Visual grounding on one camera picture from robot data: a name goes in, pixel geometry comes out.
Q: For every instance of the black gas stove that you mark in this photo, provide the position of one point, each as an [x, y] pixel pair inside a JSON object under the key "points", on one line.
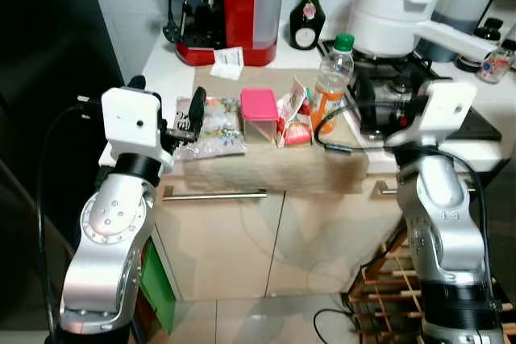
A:
{"points": [[472, 126]]}

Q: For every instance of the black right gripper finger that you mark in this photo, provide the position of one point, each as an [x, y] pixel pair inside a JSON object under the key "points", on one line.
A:
{"points": [[368, 106]]}

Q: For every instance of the red coffee machine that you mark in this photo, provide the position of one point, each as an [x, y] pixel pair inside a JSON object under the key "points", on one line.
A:
{"points": [[234, 6]]}

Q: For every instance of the small glass jar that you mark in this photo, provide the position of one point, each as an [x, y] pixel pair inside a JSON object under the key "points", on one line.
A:
{"points": [[493, 66]]}

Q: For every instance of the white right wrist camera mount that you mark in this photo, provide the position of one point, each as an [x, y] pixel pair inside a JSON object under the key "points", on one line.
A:
{"points": [[447, 106]]}

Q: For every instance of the beige kitchen cabinet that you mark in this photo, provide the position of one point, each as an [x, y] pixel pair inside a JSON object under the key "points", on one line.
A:
{"points": [[226, 247]]}

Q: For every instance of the pink lidded box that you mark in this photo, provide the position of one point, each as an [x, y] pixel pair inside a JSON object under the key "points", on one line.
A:
{"points": [[258, 114]]}

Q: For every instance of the clear snack bag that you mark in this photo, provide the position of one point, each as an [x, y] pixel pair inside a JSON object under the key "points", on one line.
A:
{"points": [[214, 130]]}

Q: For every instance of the white paper slip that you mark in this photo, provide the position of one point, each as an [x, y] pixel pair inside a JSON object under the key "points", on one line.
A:
{"points": [[229, 62]]}

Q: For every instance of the black fridge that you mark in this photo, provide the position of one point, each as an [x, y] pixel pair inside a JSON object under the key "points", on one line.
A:
{"points": [[48, 38]]}

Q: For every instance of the beige woven runner cloth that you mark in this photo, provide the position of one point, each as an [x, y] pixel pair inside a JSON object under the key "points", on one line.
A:
{"points": [[266, 167]]}

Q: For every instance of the wooden slatted rack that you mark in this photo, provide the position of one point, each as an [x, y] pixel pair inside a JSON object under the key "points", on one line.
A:
{"points": [[387, 279]]}

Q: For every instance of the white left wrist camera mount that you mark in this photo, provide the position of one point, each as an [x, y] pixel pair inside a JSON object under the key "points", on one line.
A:
{"points": [[133, 122]]}

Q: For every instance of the green flat board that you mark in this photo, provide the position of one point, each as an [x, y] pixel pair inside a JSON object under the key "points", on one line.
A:
{"points": [[157, 288]]}

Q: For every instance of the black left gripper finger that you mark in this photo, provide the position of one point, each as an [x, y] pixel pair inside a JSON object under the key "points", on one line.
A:
{"points": [[198, 106], [137, 82]]}

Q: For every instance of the black glossy panel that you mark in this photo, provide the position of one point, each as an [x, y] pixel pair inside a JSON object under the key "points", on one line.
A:
{"points": [[504, 223]]}

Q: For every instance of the red white packet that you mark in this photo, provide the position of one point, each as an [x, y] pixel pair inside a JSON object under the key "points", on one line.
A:
{"points": [[294, 122]]}

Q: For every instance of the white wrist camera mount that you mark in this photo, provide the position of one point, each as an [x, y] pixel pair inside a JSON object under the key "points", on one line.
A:
{"points": [[447, 106], [133, 122]]}

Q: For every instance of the orange drink bottle green cap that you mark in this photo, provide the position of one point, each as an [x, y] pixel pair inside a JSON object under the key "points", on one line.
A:
{"points": [[330, 78]]}

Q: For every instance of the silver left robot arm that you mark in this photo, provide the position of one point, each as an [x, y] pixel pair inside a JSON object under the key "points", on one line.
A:
{"points": [[113, 231]]}

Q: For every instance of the black capped bottle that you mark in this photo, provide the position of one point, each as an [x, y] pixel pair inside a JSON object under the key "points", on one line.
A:
{"points": [[484, 34]]}

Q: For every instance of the dark green glass bottle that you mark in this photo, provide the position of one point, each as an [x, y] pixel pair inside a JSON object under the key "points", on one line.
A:
{"points": [[307, 22]]}

